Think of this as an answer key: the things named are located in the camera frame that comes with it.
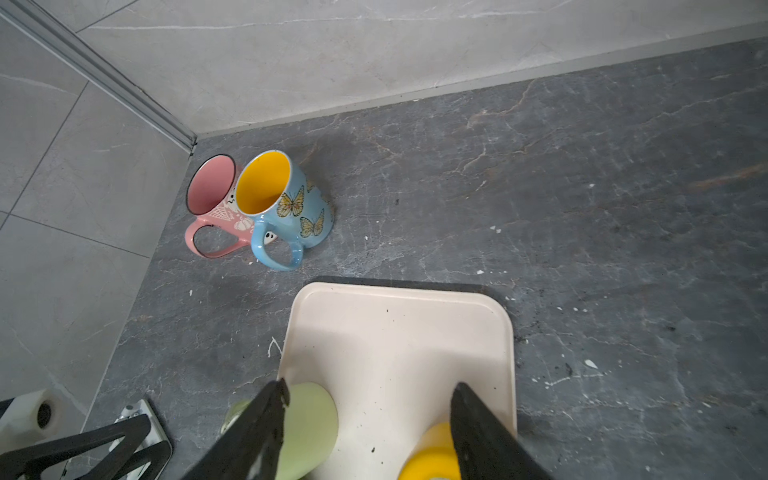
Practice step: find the beige plastic tray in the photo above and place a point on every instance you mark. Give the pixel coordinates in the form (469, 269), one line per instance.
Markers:
(391, 358)

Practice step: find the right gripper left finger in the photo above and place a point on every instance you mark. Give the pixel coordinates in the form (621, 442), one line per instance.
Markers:
(250, 448)

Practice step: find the pink patterned mug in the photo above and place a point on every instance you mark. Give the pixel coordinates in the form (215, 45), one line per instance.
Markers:
(210, 197)

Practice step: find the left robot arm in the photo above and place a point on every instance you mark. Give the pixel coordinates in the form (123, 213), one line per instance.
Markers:
(138, 448)

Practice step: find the yellow mug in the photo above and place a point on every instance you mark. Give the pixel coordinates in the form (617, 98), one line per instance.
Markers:
(433, 457)

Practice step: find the blue butterfly mug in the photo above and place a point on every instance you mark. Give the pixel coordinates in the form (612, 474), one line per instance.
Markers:
(280, 199)

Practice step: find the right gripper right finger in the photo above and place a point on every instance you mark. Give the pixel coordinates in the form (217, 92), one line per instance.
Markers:
(485, 448)

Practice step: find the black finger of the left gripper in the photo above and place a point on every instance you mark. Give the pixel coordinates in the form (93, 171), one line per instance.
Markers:
(31, 462)

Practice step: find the light green mug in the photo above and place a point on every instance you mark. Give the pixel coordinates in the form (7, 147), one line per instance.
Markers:
(310, 432)

